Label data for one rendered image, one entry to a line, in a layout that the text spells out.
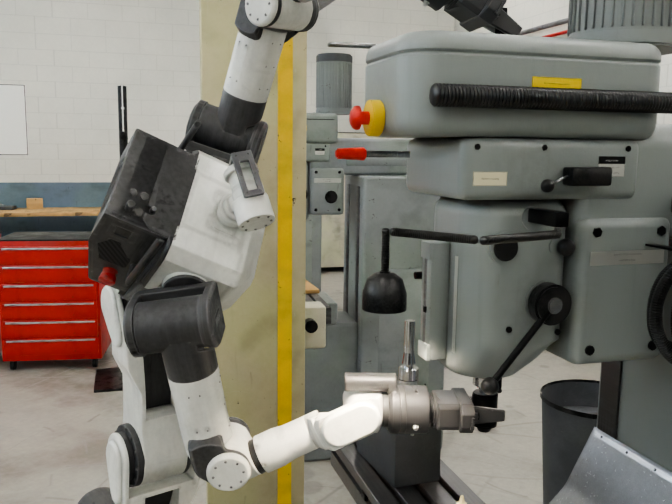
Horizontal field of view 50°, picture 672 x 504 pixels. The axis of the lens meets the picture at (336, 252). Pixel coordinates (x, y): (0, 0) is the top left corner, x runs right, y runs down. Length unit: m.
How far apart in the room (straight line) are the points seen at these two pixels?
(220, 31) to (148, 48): 7.33
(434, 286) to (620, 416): 0.60
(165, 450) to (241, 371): 1.38
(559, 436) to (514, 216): 2.19
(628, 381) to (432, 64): 0.84
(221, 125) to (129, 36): 8.80
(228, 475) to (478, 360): 0.48
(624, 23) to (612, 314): 0.50
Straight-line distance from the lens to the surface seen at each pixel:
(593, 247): 1.28
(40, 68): 10.23
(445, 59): 1.13
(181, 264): 1.28
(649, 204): 1.36
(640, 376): 1.61
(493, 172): 1.17
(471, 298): 1.23
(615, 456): 1.69
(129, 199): 1.29
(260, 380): 3.07
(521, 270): 1.24
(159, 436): 1.69
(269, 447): 1.35
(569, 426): 3.27
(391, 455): 1.71
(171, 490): 1.82
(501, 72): 1.17
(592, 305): 1.30
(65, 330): 5.81
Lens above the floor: 1.71
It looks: 8 degrees down
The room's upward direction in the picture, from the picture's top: 1 degrees clockwise
